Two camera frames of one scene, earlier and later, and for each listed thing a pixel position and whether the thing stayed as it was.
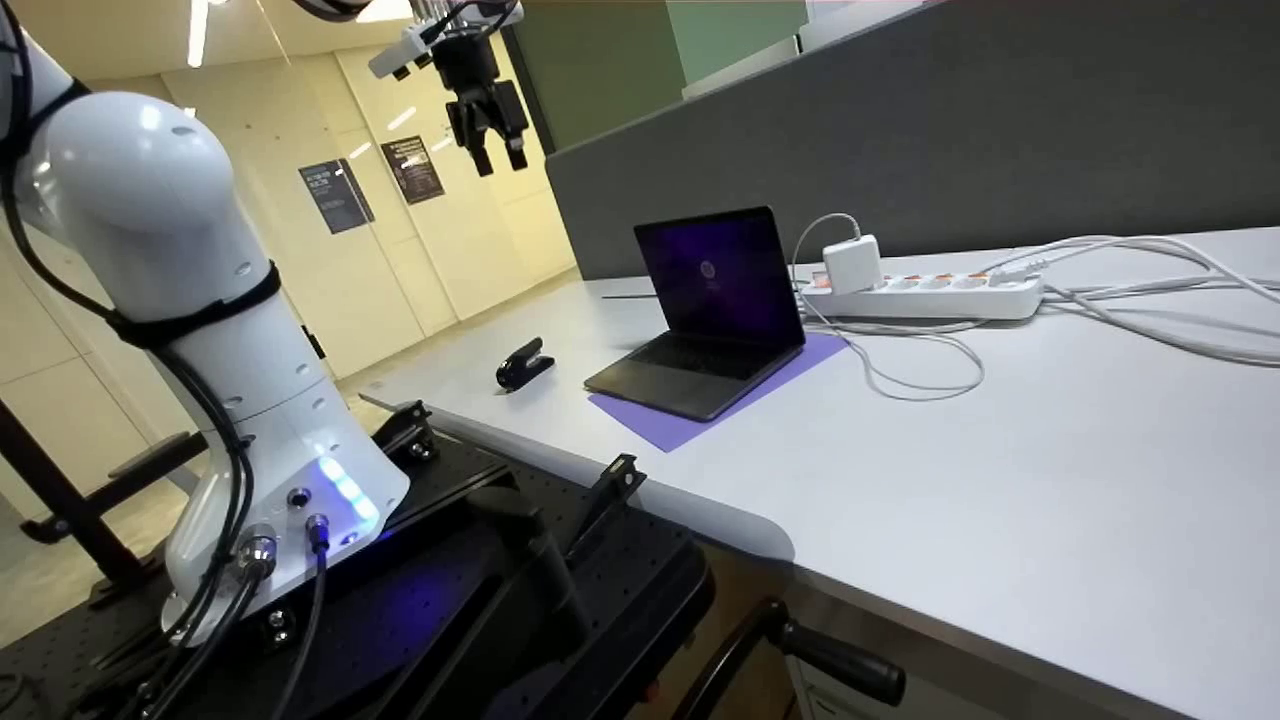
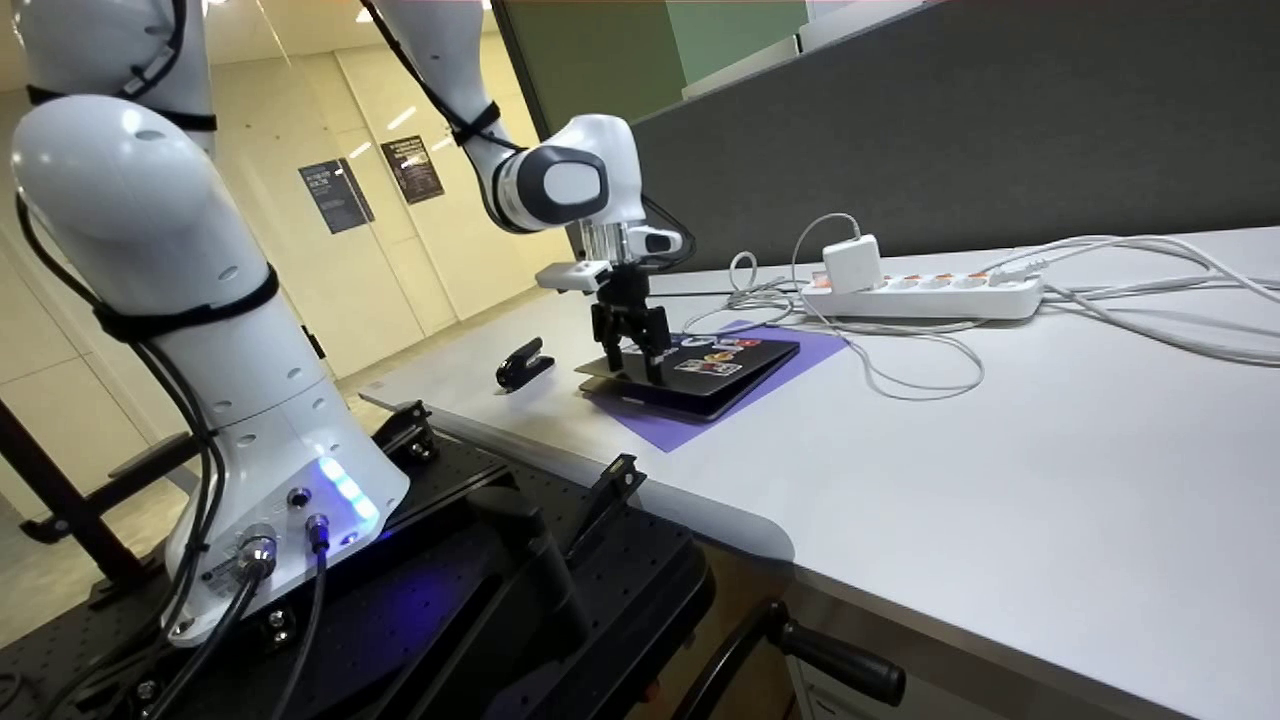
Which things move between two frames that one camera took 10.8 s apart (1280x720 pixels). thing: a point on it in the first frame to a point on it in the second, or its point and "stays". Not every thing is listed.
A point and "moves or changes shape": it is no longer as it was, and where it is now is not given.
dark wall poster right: (415, 169) stays
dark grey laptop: (727, 305) moves or changes shape
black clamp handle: (834, 656) stays
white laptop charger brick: (853, 266) stays
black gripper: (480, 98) to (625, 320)
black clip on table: (523, 364) stays
